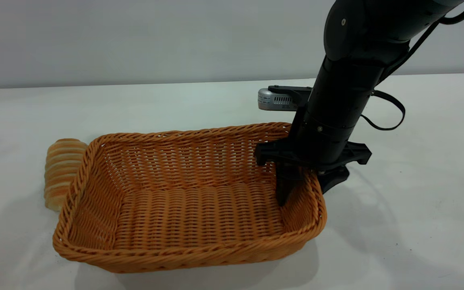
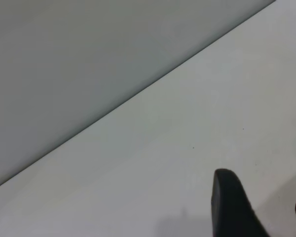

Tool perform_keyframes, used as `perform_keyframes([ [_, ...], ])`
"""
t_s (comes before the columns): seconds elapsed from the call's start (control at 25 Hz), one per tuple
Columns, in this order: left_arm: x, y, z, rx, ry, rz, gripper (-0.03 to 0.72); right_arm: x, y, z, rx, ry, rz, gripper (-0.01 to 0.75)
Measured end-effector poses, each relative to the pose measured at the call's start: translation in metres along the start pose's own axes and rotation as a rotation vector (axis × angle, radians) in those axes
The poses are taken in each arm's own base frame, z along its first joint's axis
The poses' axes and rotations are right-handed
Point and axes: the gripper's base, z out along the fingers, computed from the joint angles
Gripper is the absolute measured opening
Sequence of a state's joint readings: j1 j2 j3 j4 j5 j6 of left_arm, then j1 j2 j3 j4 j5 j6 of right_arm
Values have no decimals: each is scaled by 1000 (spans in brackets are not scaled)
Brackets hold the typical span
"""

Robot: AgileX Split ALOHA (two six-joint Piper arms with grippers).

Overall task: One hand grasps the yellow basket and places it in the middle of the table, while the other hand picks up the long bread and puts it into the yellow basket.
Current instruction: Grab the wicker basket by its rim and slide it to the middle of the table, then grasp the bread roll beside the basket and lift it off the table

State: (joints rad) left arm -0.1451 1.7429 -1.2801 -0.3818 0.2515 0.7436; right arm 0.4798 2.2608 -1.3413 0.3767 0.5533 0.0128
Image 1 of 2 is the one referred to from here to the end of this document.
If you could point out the orange woven wicker basket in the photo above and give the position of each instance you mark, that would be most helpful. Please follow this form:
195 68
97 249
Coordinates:
195 213

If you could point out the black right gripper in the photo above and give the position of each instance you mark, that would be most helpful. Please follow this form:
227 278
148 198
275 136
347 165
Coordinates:
320 149

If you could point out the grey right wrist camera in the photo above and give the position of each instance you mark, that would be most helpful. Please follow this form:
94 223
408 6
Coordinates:
278 98

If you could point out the striped oblong bread roll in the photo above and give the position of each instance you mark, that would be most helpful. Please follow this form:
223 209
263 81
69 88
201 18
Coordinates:
59 169

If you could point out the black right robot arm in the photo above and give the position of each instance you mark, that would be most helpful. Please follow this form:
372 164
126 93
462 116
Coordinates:
361 40

